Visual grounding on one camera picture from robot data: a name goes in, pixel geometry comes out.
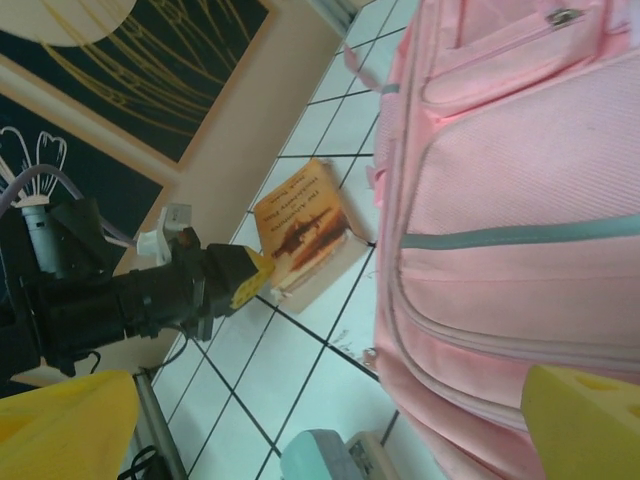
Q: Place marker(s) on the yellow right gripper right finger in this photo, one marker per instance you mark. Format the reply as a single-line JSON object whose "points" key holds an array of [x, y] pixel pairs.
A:
{"points": [[585, 425]]}

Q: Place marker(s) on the teal pencil case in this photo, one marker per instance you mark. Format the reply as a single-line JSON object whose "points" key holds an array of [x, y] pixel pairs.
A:
{"points": [[315, 455]]}

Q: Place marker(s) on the aluminium side rail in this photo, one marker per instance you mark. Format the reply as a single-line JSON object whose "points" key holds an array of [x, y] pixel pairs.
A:
{"points": [[155, 425]]}

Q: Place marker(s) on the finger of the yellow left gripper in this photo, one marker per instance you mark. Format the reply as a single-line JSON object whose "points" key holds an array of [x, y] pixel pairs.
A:
{"points": [[247, 292], [260, 265]]}

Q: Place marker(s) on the brown paperback book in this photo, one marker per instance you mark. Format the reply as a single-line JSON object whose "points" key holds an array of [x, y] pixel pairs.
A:
{"points": [[305, 225]]}

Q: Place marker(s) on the pink school backpack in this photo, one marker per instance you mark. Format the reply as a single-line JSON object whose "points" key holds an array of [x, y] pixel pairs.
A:
{"points": [[500, 200]]}

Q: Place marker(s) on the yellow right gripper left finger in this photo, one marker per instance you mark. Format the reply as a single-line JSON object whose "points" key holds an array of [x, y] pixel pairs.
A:
{"points": [[60, 425]]}

